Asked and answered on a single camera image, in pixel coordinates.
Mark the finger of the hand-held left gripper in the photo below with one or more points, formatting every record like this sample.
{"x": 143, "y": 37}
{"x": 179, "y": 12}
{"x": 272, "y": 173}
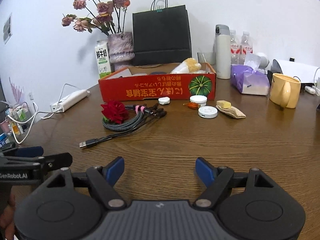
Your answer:
{"x": 27, "y": 152}
{"x": 57, "y": 160}

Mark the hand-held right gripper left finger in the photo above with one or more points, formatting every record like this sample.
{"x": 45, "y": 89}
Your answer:
{"x": 115, "y": 171}

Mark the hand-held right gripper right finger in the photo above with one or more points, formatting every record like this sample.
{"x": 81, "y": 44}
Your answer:
{"x": 205, "y": 172}

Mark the red artificial rose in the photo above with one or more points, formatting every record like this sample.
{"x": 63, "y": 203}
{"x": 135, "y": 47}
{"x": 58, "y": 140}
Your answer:
{"x": 113, "y": 111}

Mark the white round disc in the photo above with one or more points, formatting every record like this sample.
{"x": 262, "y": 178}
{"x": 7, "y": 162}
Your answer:
{"x": 208, "y": 111}

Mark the beige cloth with yellow block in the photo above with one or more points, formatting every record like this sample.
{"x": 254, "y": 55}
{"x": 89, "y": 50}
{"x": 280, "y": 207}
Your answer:
{"x": 236, "y": 113}

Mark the small orange red item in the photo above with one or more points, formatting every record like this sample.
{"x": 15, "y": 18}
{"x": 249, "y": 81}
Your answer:
{"x": 191, "y": 105}

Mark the yellow block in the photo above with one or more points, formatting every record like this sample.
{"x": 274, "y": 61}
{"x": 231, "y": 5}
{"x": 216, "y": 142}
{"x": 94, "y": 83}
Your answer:
{"x": 223, "y": 104}

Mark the white jar lid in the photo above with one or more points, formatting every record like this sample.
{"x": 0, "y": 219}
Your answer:
{"x": 198, "y": 100}

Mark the red cardboard box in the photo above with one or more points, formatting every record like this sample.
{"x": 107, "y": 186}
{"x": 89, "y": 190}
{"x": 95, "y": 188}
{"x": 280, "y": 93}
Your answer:
{"x": 150, "y": 90}

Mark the navy zip pouch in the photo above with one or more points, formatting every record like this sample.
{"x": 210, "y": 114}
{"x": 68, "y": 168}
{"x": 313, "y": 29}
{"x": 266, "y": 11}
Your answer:
{"x": 157, "y": 73}

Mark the wooden desktop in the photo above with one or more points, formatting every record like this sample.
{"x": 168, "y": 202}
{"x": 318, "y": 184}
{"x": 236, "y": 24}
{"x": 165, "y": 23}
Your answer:
{"x": 175, "y": 142}

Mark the white desktop device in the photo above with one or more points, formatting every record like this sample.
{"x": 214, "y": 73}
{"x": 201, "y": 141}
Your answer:
{"x": 292, "y": 72}

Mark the person's left hand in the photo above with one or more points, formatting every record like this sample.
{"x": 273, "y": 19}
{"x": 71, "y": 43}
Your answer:
{"x": 7, "y": 217}

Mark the cluttered desk organizer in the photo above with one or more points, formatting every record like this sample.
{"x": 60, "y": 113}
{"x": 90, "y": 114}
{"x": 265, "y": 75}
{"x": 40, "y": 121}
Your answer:
{"x": 12, "y": 120}

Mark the white power strip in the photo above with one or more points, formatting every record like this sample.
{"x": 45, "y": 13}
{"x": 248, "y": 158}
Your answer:
{"x": 71, "y": 100}

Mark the purple tissue pack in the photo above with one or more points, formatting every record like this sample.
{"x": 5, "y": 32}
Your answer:
{"x": 247, "y": 82}

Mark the white and green milk carton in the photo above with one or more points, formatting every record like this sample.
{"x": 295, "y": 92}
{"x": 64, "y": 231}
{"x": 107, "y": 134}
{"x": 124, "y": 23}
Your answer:
{"x": 103, "y": 60}

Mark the yellow mug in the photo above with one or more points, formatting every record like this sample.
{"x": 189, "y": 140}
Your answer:
{"x": 282, "y": 91}

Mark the clear glass cup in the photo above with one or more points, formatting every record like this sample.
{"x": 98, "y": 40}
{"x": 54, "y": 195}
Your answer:
{"x": 206, "y": 58}

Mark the white thermos bottle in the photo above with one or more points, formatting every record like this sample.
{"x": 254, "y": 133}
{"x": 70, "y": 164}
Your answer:
{"x": 222, "y": 52}

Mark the purple textured vase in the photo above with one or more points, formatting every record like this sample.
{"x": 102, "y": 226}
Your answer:
{"x": 121, "y": 50}

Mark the white round lamp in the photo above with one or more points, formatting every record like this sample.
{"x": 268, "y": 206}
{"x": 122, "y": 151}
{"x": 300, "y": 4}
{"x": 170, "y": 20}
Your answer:
{"x": 263, "y": 60}

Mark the small white earbud case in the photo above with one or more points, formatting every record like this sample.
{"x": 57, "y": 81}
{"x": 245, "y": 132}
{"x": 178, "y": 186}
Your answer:
{"x": 310, "y": 89}

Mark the black paper bag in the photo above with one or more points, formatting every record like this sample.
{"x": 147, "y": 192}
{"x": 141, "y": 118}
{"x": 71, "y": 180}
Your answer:
{"x": 161, "y": 35}

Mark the dried pink flowers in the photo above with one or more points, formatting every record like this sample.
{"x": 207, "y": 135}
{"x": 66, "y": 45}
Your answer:
{"x": 100, "y": 12}

